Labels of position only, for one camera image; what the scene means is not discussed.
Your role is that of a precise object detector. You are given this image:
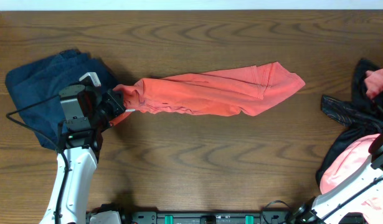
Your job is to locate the red orange t-shirt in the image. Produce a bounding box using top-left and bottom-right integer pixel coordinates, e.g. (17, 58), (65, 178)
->
(112, 62), (305, 124)

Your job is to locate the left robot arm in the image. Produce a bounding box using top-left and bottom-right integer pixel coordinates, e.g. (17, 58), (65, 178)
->
(41, 84), (126, 223)

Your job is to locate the black patterned garment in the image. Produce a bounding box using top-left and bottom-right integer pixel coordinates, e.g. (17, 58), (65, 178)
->
(315, 58), (383, 184)

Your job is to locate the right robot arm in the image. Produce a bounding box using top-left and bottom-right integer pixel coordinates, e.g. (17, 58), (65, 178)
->
(285, 133), (383, 223)

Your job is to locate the folded navy blue garment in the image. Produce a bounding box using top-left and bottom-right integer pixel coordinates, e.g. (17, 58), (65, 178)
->
(5, 50), (118, 150)

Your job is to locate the light pink garment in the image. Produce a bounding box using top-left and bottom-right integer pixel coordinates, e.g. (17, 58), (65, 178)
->
(319, 68), (383, 224)

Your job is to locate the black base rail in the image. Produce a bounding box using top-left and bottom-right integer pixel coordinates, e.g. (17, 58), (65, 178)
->
(86, 210), (288, 224)

